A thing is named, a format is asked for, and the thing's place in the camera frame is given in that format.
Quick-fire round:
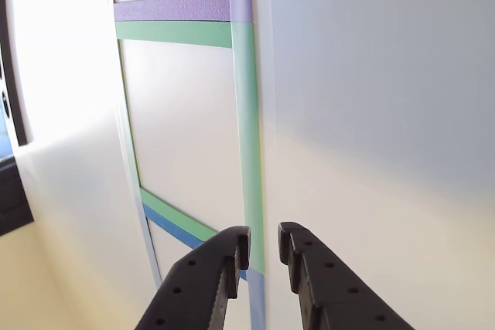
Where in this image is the blue square tape frame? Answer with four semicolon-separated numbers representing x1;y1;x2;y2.
131;194;268;330

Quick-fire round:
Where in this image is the green square tape frame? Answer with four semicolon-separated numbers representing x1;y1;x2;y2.
114;20;266;274

